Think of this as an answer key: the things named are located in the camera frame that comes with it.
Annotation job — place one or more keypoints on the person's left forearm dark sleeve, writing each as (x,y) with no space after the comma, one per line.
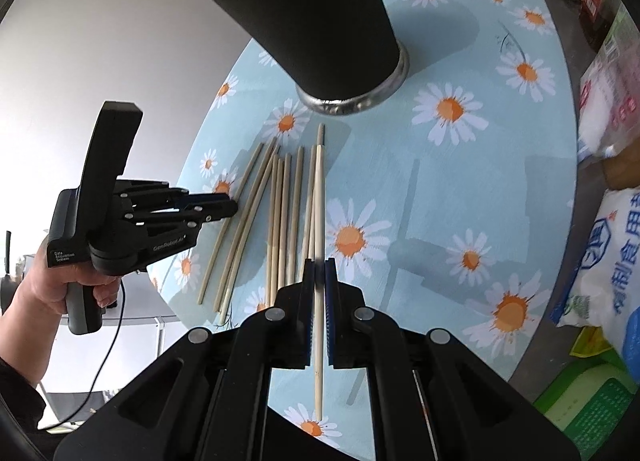
(27,332)

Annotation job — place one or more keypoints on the wooden chopstick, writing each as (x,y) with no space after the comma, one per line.
(273,191)
(283,235)
(309,212)
(319,238)
(253,212)
(226,225)
(294,220)
(225,286)

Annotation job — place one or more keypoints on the person's left hand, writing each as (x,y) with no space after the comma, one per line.
(40,298)

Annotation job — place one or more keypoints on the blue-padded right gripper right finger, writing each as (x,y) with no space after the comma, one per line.
(347,337)

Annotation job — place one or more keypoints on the blue daisy tablecloth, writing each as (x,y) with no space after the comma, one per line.
(449,204)

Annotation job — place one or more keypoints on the clear plastic sugar bag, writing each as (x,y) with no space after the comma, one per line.
(608,119)

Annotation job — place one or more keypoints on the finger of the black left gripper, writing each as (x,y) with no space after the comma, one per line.
(211,203)
(207,214)

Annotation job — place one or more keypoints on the white blue salt bag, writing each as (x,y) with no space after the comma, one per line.
(603,289)

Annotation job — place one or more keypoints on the yellow snack packet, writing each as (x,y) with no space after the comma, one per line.
(590,342)

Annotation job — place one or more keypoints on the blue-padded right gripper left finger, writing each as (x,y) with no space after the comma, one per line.
(290,322)

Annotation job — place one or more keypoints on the green packaged bag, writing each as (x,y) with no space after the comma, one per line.
(587,400)

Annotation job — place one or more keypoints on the black cylindrical utensil holder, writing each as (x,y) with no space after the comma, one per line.
(342,55)

